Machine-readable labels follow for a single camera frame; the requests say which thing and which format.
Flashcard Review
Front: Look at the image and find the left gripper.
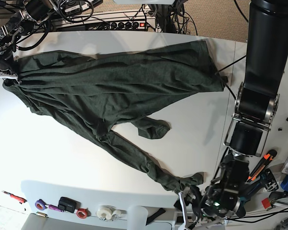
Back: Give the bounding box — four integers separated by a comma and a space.
174, 185, 225, 230

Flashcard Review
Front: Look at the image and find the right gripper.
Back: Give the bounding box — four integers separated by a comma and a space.
0, 57, 21, 84

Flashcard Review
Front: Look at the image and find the dark green t-shirt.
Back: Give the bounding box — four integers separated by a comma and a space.
3, 40, 228, 193

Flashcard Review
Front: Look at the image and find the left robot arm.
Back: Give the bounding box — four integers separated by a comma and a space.
175, 0, 288, 230

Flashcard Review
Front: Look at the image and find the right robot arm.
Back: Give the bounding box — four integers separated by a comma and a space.
0, 0, 59, 81

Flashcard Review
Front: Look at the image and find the white paper roll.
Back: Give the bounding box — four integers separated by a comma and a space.
127, 206, 148, 230

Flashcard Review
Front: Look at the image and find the red square tag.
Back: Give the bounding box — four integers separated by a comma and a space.
261, 197, 271, 209

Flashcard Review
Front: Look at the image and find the clear tape dispenser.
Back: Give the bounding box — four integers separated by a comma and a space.
96, 206, 127, 221

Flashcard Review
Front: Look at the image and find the orange black utility knife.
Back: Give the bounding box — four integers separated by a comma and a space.
246, 149, 277, 183

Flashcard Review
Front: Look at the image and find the red tape roll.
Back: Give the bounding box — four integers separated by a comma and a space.
76, 208, 88, 219

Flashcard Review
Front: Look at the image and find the red black screwdriver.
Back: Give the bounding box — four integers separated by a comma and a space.
2, 190, 27, 204

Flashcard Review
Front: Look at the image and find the purple tape roll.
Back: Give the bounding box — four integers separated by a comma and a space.
35, 199, 47, 210

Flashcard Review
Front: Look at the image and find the black power strip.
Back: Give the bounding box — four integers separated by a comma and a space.
56, 21, 156, 32

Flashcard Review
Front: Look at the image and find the teal black cordless drill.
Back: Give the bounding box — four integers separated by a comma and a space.
236, 168, 279, 218

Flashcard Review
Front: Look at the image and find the black action camera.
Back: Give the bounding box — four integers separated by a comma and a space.
58, 197, 77, 213

